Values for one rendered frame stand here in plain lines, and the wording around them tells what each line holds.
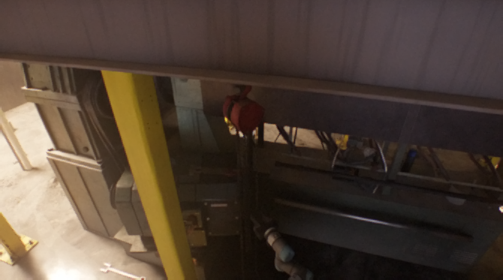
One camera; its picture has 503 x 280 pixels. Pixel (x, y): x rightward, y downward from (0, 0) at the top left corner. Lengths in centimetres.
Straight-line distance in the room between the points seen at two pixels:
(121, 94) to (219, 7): 37
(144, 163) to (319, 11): 67
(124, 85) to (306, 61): 48
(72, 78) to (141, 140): 100
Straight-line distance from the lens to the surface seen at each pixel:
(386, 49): 57
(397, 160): 184
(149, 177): 92
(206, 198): 155
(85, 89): 170
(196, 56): 65
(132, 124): 81
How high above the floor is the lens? 189
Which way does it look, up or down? 30 degrees down
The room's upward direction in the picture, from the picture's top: straight up
